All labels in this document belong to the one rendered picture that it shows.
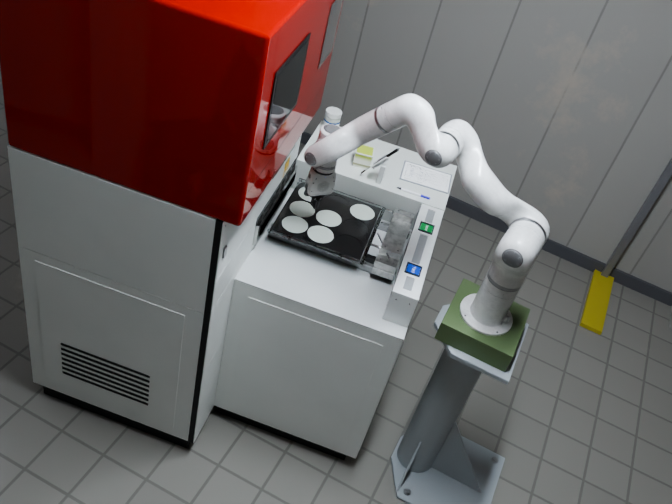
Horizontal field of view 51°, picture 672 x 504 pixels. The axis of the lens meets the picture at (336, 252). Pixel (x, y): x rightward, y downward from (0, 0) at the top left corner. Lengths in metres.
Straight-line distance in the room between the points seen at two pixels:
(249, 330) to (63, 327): 0.67
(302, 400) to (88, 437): 0.87
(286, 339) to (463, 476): 1.02
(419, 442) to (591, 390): 1.19
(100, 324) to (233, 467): 0.82
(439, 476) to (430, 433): 0.30
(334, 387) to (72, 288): 1.01
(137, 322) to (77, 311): 0.24
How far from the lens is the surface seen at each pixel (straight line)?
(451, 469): 3.16
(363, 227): 2.73
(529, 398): 3.66
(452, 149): 2.17
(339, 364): 2.63
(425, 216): 2.78
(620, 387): 3.99
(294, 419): 2.94
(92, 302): 2.60
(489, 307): 2.44
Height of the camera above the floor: 2.56
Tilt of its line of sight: 40 degrees down
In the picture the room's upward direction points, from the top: 16 degrees clockwise
